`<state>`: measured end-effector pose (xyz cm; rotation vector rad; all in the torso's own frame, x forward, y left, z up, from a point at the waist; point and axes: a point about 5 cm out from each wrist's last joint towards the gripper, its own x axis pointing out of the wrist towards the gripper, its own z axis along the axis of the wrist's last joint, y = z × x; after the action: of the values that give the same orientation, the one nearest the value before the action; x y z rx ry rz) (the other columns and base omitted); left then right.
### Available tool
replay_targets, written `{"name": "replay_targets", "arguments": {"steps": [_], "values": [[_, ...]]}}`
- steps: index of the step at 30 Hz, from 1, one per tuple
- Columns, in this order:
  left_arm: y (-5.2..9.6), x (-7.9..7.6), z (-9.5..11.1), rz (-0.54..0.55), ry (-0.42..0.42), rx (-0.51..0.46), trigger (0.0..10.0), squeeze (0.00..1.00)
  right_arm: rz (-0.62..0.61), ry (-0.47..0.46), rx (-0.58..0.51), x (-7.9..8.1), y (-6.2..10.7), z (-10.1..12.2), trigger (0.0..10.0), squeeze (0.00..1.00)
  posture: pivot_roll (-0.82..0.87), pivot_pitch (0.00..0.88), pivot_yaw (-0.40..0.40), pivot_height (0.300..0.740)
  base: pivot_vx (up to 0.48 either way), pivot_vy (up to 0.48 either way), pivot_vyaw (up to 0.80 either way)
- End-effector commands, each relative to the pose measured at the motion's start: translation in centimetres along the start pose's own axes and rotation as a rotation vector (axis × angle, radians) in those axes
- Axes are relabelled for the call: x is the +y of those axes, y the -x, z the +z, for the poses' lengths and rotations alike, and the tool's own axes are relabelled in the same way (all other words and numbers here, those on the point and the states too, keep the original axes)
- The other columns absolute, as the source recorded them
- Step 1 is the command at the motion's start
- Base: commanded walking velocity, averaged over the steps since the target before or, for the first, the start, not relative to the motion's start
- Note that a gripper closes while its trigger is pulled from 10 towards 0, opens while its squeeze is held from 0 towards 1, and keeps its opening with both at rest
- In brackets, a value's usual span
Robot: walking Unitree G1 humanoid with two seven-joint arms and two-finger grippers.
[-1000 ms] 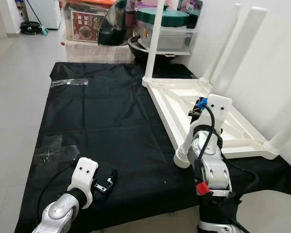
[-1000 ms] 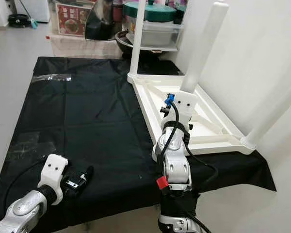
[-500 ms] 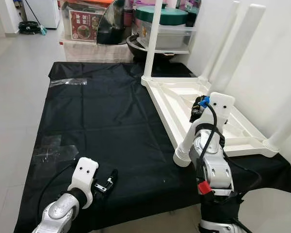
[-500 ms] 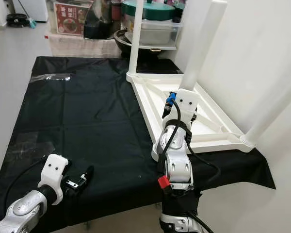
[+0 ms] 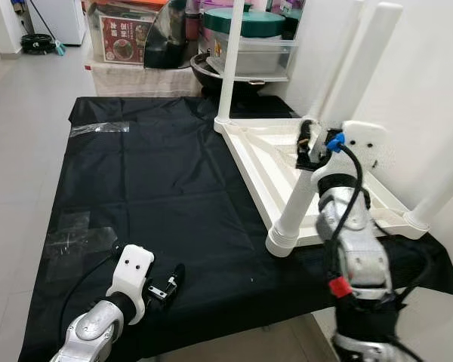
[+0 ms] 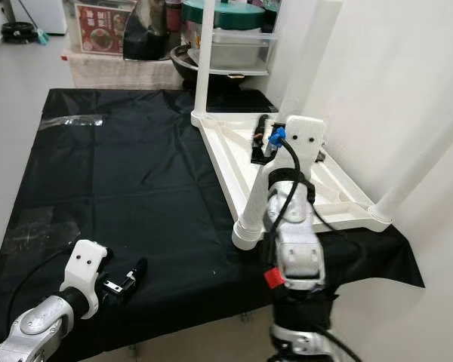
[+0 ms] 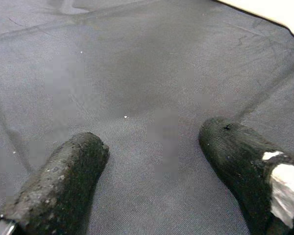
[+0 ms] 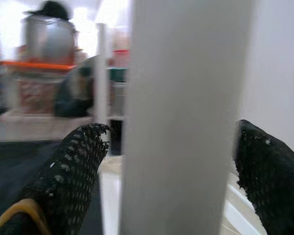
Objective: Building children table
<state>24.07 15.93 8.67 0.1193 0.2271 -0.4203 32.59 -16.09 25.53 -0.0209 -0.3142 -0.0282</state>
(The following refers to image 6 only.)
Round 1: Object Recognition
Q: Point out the clear plastic storage box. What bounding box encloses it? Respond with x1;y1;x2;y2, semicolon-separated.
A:
183;28;279;75

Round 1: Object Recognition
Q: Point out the clear tape cross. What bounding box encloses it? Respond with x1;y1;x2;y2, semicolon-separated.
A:
14;207;78;255

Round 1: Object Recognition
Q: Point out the black wok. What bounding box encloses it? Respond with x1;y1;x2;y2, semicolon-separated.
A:
169;44;257;84

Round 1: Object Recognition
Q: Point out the green lidded pot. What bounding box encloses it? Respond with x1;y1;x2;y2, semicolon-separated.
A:
181;0;267;32

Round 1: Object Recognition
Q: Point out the dark plastic bag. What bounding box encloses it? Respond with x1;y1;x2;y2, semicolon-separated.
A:
122;0;172;62

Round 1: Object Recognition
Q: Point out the clear tape strip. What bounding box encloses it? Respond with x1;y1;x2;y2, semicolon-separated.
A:
39;115;105;130

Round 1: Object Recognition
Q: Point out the orange lidded red print box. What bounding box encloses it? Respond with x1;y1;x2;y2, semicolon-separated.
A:
72;0;134;58

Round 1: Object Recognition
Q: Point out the white appliance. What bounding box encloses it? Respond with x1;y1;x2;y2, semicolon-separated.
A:
21;0;68;35

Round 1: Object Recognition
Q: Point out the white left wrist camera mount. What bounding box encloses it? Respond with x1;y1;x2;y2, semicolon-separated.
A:
59;239;111;318

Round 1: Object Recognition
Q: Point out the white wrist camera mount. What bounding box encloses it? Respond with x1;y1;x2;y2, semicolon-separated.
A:
59;239;111;318
282;114;326;183

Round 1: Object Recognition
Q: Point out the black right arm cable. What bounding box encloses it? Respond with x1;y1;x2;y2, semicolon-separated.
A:
270;128;301;235

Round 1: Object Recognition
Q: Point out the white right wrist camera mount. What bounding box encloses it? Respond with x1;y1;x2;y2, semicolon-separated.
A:
282;114;326;183

